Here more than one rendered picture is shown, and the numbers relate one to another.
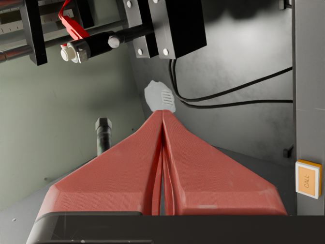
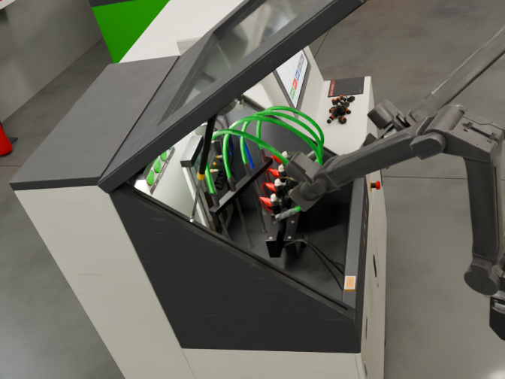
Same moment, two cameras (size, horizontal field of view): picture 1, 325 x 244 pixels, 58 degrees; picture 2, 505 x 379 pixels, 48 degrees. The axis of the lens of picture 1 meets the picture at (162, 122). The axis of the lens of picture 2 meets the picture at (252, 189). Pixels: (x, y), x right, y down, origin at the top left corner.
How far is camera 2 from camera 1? 1.73 m
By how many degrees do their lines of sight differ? 77
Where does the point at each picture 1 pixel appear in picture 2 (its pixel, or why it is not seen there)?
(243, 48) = (308, 277)
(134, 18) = (274, 227)
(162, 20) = (292, 228)
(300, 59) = (349, 246)
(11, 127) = not seen: hidden behind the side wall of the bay
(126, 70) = not seen: hidden behind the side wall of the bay
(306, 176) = (350, 280)
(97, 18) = not seen: hidden behind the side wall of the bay
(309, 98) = (352, 256)
